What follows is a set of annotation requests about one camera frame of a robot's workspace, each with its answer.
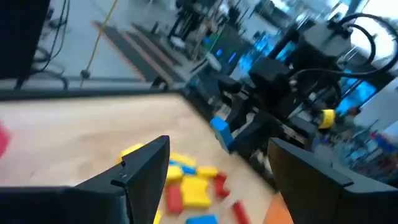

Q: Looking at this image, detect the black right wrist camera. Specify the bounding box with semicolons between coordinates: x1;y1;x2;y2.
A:
303;23;352;62

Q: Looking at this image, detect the yellow extension cable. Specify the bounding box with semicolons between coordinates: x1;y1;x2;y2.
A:
79;0;119;90

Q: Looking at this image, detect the black camera cable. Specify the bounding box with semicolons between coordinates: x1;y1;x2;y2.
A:
289;12;398;82

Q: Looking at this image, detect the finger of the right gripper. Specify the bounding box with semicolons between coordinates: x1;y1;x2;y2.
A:
231;111;274;156

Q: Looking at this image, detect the black folding partition screen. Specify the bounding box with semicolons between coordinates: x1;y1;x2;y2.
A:
0;0;50;80

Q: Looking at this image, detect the red plastic bin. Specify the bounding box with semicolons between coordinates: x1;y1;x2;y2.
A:
0;123;12;158

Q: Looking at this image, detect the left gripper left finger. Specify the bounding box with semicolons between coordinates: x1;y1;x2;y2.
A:
0;135;170;224

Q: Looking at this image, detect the orange plastic bin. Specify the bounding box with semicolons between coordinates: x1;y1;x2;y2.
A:
262;192;295;224

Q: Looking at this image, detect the black mat orange striped edge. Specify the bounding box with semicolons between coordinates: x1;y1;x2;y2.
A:
123;21;193;82
91;20;175;86

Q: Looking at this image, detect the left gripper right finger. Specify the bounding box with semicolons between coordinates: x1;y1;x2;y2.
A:
269;138;398;224

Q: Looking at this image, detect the yellow tape tag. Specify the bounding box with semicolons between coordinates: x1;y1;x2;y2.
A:
317;108;336;130

